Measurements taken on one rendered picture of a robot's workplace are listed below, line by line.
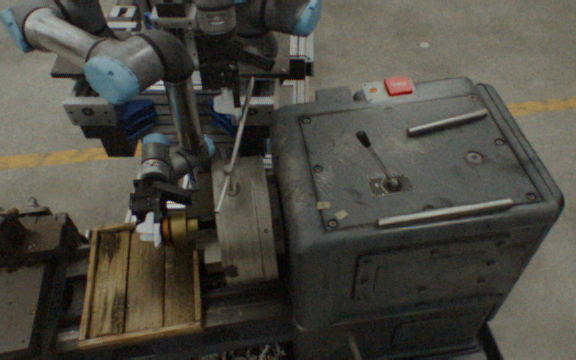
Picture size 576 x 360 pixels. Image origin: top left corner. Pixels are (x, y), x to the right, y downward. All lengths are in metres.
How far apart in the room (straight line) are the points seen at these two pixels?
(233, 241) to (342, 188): 0.27
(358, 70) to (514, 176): 2.35
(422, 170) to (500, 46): 2.73
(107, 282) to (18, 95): 2.38
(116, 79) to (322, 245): 0.58
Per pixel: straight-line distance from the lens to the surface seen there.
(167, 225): 1.28
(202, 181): 1.25
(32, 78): 3.84
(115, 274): 1.52
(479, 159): 1.25
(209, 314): 1.42
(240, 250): 1.16
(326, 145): 1.21
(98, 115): 1.68
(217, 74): 1.10
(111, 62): 1.23
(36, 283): 1.49
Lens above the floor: 2.13
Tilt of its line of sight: 50 degrees down
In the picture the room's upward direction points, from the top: 3 degrees counter-clockwise
